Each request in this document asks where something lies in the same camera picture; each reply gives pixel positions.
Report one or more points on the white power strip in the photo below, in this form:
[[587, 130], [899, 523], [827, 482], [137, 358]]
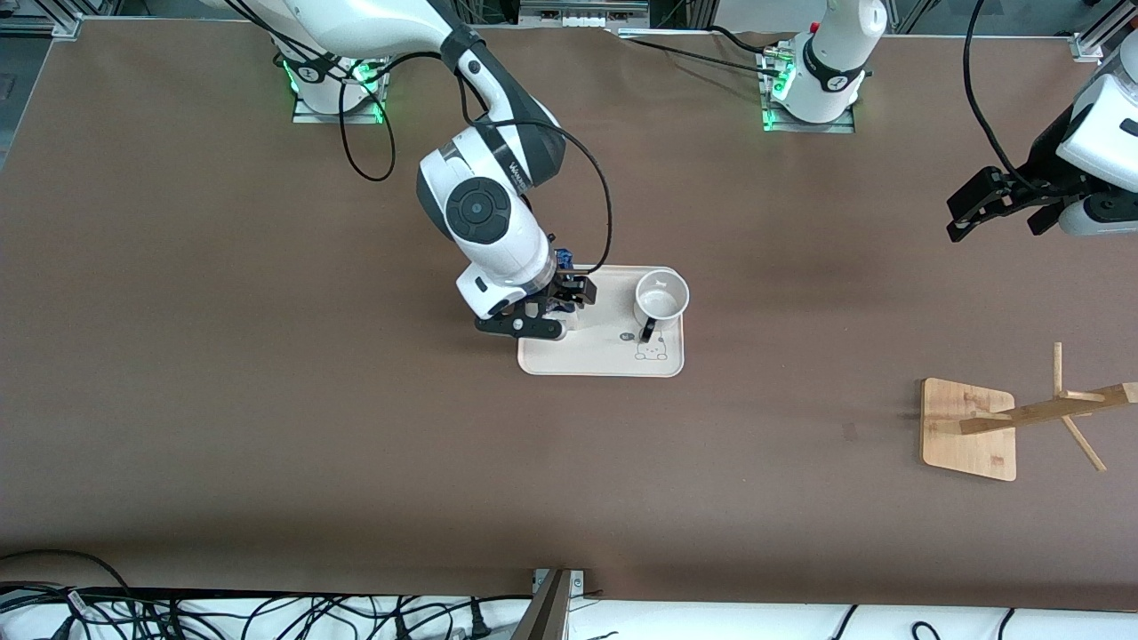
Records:
[[582, 11]]

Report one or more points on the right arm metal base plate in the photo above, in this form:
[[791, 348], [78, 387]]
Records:
[[338, 117]]

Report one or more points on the wooden cup rack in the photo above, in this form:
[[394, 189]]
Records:
[[969, 427]]

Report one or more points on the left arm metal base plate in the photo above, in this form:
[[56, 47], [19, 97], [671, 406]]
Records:
[[809, 127]]

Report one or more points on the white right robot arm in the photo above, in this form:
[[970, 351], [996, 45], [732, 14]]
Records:
[[480, 209]]

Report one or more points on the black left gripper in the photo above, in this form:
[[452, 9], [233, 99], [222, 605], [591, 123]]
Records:
[[1042, 180]]

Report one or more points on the cream rabbit print tray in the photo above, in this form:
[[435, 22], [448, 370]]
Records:
[[605, 351]]

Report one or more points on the metal frame bracket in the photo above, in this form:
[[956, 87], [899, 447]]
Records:
[[549, 604]]

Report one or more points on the aluminium corner bracket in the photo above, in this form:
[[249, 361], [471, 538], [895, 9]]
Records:
[[1086, 46]]

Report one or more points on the blue white milk carton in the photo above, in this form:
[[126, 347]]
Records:
[[564, 258]]

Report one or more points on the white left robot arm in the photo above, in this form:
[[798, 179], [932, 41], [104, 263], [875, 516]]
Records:
[[836, 53]]

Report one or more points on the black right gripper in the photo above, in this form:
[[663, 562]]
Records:
[[569, 286]]

